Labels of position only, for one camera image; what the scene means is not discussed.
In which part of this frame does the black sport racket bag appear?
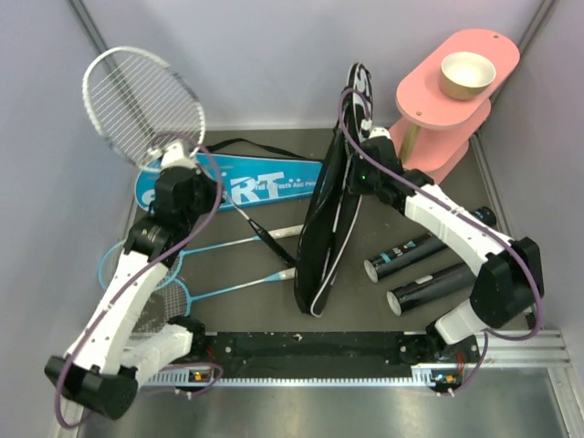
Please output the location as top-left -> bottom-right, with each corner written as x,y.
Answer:
294,62 -> 373,318

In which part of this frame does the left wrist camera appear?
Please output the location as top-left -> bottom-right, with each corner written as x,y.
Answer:
147,140 -> 195,172

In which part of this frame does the gold white bowl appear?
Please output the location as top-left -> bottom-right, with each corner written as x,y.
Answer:
439,51 -> 496,101

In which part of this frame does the black grip badminton racket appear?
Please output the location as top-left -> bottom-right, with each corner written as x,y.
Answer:
81,45 -> 297,268

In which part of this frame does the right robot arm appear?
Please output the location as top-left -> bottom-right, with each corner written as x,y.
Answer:
349,130 -> 543,361

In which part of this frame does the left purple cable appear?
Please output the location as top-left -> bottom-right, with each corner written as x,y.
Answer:
53,132 -> 225,429

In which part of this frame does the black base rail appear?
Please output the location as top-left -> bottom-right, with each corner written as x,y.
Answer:
147,331 -> 481,391

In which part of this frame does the blue sport racket bag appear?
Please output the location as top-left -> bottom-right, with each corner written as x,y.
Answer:
134,152 -> 326,214

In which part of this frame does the black shuttlecock tube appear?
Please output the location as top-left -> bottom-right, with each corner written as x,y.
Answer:
386,263 -> 475,316
363,207 -> 497,284

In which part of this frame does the pink three-tier shelf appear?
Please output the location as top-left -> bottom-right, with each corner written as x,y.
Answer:
389,28 -> 520,183

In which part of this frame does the blue badminton racket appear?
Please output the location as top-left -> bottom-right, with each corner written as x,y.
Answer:
98,224 -> 303,291

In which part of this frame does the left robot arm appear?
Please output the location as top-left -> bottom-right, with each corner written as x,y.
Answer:
45,166 -> 222,429

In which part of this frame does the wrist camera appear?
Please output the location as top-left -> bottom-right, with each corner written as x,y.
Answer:
360,120 -> 391,140
147,140 -> 195,172

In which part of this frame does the purple cable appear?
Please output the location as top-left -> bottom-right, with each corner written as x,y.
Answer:
53,132 -> 225,429
336,87 -> 547,341

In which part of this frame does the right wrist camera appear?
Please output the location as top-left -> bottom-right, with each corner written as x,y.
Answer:
360,120 -> 391,140

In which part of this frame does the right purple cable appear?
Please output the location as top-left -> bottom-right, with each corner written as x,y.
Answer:
336,87 -> 547,341

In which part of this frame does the white badminton racket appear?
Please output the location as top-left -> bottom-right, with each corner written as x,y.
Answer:
130,268 -> 296,341

